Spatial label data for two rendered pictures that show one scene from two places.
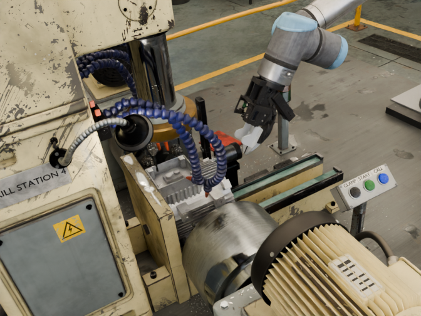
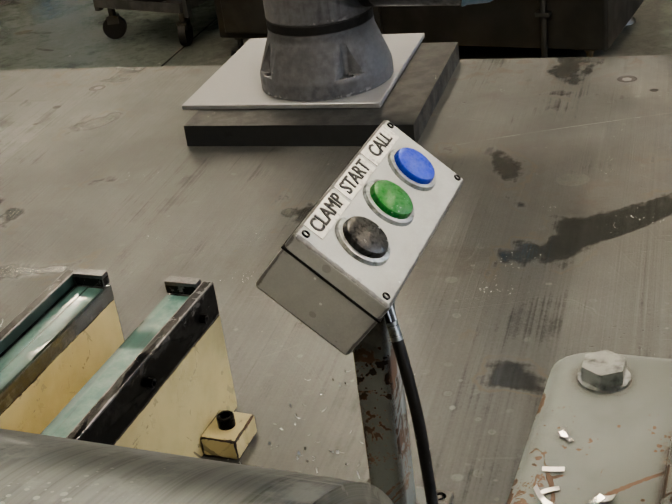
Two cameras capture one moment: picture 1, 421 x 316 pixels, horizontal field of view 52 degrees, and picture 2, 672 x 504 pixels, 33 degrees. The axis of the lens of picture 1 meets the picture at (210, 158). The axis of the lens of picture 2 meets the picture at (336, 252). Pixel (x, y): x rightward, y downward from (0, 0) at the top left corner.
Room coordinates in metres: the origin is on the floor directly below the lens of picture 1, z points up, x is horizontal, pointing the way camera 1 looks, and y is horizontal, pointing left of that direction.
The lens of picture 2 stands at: (0.42, 0.04, 1.37)
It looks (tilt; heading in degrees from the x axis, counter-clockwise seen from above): 28 degrees down; 318
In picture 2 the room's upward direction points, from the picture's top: 8 degrees counter-clockwise
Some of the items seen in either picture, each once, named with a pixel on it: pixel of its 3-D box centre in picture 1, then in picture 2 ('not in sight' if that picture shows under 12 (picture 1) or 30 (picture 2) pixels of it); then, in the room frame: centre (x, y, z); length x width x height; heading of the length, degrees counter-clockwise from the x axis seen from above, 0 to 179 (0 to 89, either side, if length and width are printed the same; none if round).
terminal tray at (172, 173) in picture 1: (173, 180); not in sight; (0.93, 0.11, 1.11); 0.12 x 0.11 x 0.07; 114
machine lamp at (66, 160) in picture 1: (99, 140); not in sight; (0.64, 0.19, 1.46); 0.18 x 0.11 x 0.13; 114
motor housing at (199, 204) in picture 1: (190, 200); not in sight; (0.95, 0.07, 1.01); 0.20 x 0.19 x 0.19; 114
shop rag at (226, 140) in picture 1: (220, 142); not in sight; (1.53, -0.05, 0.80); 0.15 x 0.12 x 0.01; 37
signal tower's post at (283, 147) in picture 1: (282, 103); not in sight; (1.44, -0.30, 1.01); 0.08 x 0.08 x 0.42; 24
